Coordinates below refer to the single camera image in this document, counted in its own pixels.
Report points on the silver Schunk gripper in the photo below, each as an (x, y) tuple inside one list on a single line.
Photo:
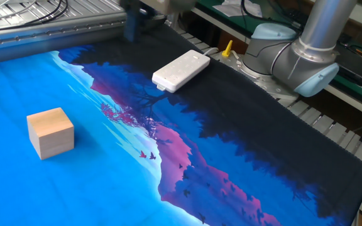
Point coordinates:
[(168, 4)]

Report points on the large wooden cube block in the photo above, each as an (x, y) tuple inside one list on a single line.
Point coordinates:
[(50, 133)]

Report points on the silver UR5 robot arm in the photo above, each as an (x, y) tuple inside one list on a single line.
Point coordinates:
[(303, 53)]

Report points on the white power strip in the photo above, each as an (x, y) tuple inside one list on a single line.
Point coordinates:
[(181, 70)]

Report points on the small yellow plastic clip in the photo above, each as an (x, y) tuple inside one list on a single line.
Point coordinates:
[(228, 49)]

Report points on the white paper sheet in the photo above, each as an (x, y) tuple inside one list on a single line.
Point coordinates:
[(239, 7)]

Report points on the landscape print cloth mat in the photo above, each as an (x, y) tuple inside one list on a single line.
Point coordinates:
[(105, 175)]

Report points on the green-topped workbench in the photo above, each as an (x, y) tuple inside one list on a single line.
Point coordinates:
[(357, 91)]

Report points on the aluminium frame rail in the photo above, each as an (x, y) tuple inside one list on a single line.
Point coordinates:
[(42, 37)]

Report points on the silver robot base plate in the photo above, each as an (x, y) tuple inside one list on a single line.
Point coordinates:
[(262, 83)]

